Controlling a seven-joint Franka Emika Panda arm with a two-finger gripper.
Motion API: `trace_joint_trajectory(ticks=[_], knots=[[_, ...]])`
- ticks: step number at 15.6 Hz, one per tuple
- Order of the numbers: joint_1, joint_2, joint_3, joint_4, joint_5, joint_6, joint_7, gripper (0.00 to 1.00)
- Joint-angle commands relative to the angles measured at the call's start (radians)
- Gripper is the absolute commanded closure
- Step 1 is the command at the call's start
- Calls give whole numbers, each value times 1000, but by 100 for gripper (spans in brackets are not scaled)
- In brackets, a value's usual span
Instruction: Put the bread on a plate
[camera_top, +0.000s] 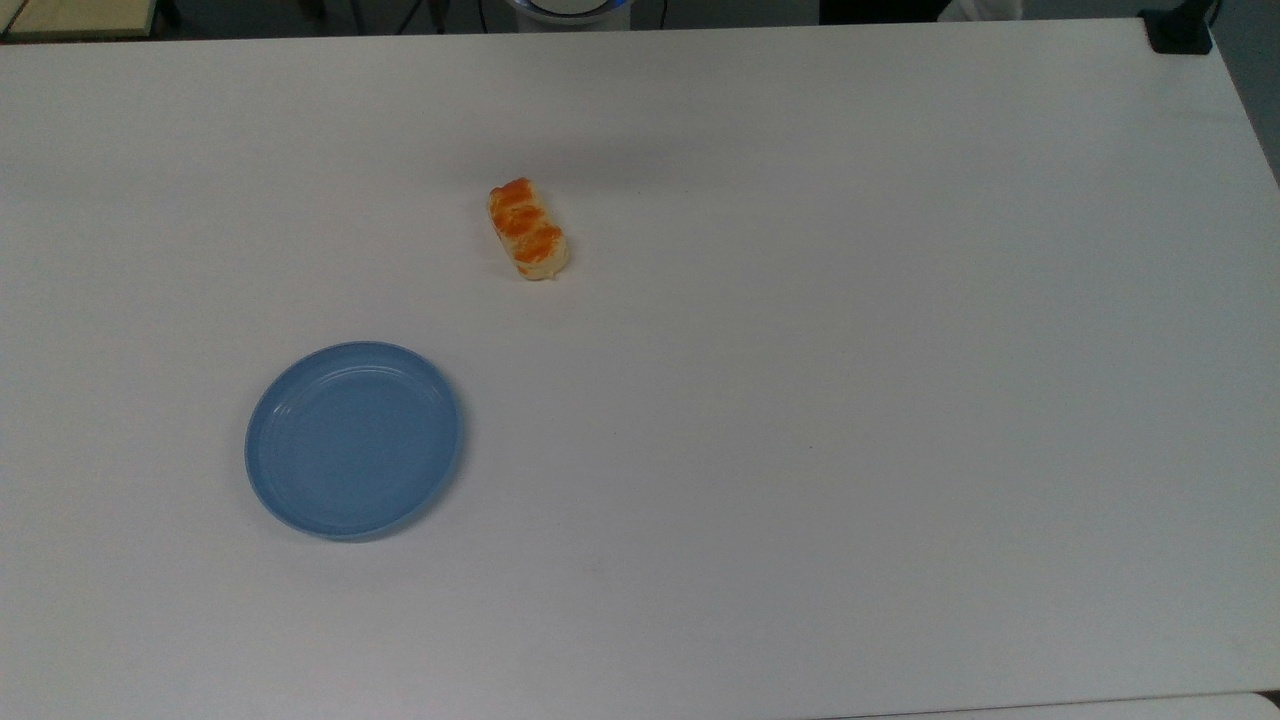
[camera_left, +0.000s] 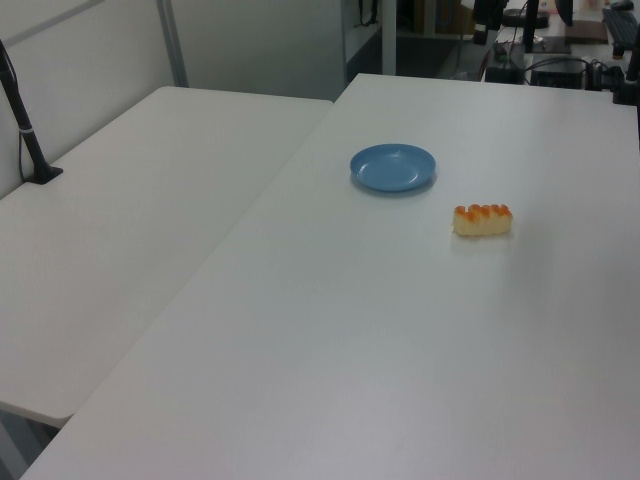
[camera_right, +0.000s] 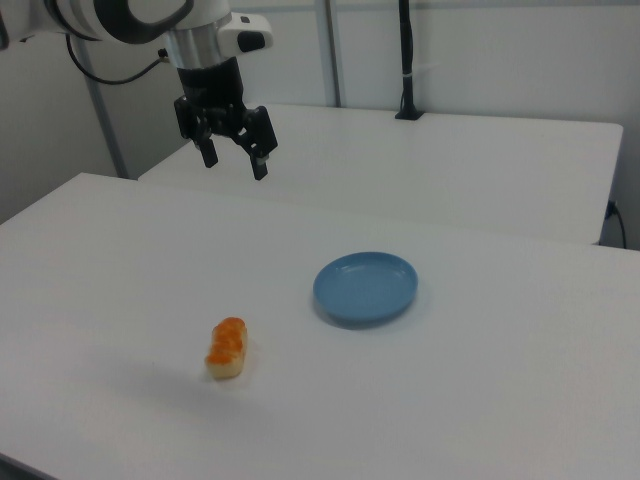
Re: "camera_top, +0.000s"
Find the orange glazed bread piece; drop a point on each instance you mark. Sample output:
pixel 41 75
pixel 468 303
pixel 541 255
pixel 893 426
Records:
pixel 529 229

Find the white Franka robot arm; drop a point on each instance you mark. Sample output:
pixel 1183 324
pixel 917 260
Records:
pixel 567 8

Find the blue round plate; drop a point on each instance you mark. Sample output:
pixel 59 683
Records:
pixel 354 440

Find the black table clamp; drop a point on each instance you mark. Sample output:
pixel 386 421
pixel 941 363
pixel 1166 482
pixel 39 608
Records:
pixel 1180 30

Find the light wooden table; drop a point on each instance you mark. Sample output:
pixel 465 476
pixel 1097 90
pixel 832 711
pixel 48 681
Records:
pixel 80 17

